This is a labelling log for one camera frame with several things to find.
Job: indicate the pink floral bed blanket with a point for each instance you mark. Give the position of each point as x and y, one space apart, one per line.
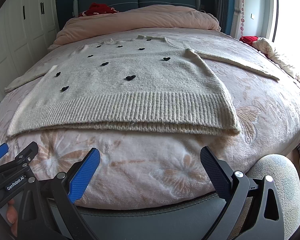
142 169

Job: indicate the cream knit sweater black hearts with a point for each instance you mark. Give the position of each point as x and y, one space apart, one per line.
147 84

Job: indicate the pink folded duvet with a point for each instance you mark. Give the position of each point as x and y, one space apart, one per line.
153 16

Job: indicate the red cloth by window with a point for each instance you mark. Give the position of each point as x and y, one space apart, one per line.
248 39

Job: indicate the dark curtain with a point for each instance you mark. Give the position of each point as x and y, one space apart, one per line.
224 14

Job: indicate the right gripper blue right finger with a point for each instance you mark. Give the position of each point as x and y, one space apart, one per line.
264 219

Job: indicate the cream cloth by window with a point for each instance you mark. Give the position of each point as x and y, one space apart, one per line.
277 55

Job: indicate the person's left hand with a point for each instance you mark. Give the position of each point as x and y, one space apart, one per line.
12 217

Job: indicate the white wardrobe with red decals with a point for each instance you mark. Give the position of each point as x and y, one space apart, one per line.
27 29

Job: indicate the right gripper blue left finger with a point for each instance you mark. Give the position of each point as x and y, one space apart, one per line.
83 177

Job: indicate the red pillow on bed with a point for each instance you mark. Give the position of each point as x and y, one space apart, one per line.
97 9

